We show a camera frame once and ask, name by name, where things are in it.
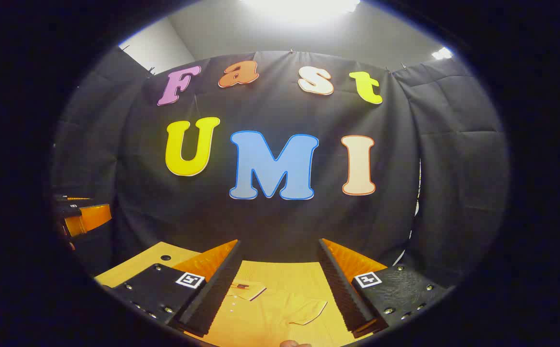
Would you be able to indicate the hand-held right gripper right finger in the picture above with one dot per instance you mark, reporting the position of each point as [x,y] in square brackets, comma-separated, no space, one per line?
[342,294]

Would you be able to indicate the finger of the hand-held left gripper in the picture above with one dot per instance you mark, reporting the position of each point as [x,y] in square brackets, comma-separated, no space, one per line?
[89,218]
[70,198]

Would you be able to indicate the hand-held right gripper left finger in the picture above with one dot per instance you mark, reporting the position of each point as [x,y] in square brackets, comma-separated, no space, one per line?
[215,294]

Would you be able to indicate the orange T-shirt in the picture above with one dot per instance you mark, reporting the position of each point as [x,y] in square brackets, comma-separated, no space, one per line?
[270,318]

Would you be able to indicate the black backdrop cloth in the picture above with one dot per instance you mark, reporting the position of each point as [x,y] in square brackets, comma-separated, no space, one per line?
[270,226]

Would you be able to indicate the ceiling light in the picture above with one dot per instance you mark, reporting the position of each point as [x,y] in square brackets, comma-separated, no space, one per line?
[442,53]
[304,7]

